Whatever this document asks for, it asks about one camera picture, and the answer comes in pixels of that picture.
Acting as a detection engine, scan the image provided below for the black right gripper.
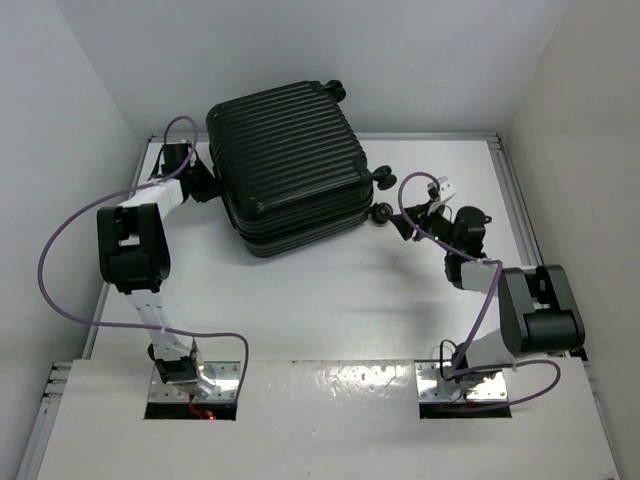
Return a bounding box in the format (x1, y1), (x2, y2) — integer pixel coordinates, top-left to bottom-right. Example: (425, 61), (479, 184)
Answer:
(390, 199), (460, 255)

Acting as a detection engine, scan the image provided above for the black hard-shell suitcase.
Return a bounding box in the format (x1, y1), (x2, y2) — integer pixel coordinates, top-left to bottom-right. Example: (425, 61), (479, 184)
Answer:
(205, 79), (397, 258)

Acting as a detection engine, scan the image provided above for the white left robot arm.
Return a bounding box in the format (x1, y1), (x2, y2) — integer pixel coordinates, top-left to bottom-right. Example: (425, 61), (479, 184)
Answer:
(97, 141), (221, 396)

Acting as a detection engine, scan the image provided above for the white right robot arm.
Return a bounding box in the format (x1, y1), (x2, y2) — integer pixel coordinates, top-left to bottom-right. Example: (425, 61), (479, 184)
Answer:
(391, 201), (586, 382)

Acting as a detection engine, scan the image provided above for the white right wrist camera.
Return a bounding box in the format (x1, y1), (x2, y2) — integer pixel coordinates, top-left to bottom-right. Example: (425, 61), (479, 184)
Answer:
(428, 176), (456, 204)

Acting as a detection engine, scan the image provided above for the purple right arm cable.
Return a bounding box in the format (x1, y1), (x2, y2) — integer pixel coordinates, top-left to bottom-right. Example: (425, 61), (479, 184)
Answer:
(397, 172), (561, 412)

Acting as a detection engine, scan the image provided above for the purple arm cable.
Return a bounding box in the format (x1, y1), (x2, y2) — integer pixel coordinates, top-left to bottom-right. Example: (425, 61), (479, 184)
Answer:
(397, 172), (561, 412)
(38, 116), (250, 396)

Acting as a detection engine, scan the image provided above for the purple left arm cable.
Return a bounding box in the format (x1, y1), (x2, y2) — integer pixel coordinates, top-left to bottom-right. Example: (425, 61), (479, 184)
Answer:
(38, 116), (250, 396)

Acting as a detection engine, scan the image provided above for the aluminium frame rail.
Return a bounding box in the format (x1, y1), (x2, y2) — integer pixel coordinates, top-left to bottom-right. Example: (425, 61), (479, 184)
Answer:
(489, 132), (586, 359)

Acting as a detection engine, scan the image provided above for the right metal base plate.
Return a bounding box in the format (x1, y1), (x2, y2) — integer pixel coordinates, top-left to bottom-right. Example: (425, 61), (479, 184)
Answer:
(414, 360), (508, 404)

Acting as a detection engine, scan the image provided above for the metal base plate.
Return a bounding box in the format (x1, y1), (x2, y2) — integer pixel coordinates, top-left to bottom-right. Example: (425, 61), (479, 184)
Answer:
(147, 361), (241, 404)
(414, 360), (508, 404)

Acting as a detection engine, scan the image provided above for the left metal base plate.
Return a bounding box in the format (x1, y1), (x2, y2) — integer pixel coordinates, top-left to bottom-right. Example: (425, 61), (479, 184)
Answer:
(147, 361), (241, 404)

